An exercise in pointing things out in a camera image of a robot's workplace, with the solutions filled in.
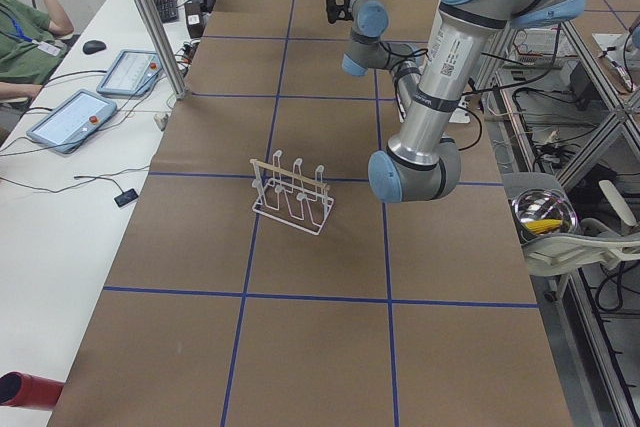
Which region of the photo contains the small black usb device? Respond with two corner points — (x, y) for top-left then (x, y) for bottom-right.
(114, 189), (138, 207)

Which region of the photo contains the aluminium frame post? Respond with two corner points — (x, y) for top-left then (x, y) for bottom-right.
(134, 0), (187, 100)

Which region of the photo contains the black computer mouse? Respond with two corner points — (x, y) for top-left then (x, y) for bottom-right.
(82, 40), (107, 55)

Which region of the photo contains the near teach pendant tablet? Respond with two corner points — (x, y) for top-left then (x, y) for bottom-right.
(27, 89), (117, 154)

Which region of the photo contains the red cylinder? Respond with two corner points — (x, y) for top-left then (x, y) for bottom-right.
(1, 372), (64, 411)

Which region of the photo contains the person in green shirt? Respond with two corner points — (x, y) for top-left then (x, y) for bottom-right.
(1, 0), (74, 101)

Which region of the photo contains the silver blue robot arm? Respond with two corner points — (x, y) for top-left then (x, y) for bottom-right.
(343, 0), (586, 203)

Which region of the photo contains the teach pendant tablet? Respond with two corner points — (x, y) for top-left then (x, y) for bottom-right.
(27, 89), (117, 154)
(96, 49), (163, 97)

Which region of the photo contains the white wire cup holder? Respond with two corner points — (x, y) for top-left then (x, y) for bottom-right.
(250, 150), (334, 236)

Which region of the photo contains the far teach pendant tablet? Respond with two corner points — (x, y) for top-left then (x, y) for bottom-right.
(96, 49), (163, 97)

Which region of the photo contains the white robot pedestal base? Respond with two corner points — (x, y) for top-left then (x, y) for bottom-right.
(396, 94), (470, 124)

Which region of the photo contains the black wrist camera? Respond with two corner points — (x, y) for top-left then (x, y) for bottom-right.
(325, 0), (354, 24)

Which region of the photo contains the steel bowl with corn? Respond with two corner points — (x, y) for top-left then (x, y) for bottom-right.
(511, 189), (579, 244)

